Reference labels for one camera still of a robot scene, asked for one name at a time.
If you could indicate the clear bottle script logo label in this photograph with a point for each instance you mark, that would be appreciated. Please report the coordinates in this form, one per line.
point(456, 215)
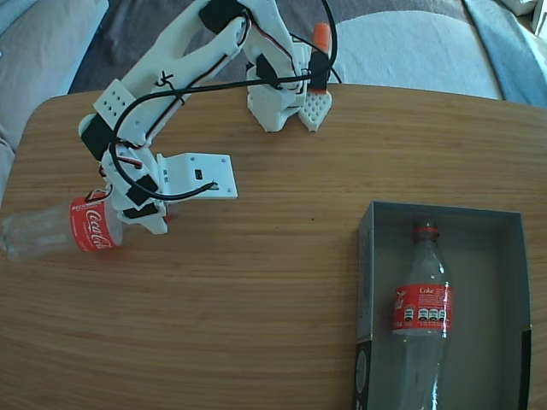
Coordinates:
point(92, 230)

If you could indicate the clear bottle nutrition panel label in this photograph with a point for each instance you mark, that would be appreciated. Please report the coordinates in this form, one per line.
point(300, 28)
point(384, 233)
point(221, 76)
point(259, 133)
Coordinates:
point(423, 307)

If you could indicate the grey cardboard box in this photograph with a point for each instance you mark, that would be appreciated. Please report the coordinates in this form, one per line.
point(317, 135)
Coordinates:
point(483, 265)

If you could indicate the orange and black clamp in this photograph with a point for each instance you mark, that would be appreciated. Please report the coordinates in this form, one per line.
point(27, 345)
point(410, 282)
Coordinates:
point(320, 34)

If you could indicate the grey patterned rug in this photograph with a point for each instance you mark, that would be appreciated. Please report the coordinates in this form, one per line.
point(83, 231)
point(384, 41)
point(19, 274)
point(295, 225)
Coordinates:
point(137, 25)

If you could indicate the blue grey blanket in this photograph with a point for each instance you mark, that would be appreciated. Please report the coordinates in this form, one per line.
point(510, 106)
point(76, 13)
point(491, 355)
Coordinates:
point(508, 51)

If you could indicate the light grey sofa cushion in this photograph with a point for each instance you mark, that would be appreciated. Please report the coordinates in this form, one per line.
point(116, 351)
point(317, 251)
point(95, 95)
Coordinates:
point(34, 64)

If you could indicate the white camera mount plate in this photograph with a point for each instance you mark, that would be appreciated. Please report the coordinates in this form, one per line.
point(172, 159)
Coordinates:
point(192, 166)

